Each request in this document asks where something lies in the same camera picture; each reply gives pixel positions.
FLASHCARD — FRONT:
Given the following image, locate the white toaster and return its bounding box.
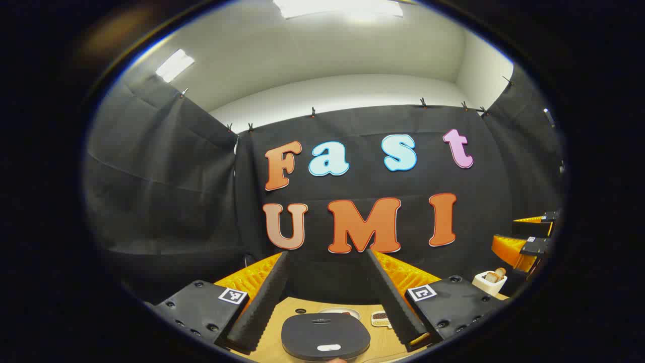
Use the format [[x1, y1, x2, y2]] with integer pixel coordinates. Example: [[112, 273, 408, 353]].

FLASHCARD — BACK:
[[472, 271, 508, 296]]

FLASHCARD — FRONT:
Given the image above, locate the ceiling light panel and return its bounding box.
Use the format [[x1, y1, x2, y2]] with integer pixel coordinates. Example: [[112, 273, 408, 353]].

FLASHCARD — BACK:
[[274, 0, 405, 20], [155, 49, 195, 83]]

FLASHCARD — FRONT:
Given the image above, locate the black silver rice cooker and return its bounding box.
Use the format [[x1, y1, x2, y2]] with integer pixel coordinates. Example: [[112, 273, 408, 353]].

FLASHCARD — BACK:
[[281, 313, 371, 362]]

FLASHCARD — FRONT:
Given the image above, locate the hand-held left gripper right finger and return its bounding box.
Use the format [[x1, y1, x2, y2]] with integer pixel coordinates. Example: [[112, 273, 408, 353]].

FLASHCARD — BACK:
[[365, 248, 509, 352]]

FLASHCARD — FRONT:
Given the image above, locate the small white oval dish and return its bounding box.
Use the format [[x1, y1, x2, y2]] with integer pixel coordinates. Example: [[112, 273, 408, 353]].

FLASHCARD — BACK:
[[317, 308, 361, 321]]

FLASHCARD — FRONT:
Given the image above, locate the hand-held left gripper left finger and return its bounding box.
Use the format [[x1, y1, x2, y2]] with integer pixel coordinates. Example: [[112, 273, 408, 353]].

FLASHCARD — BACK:
[[145, 251, 291, 356]]

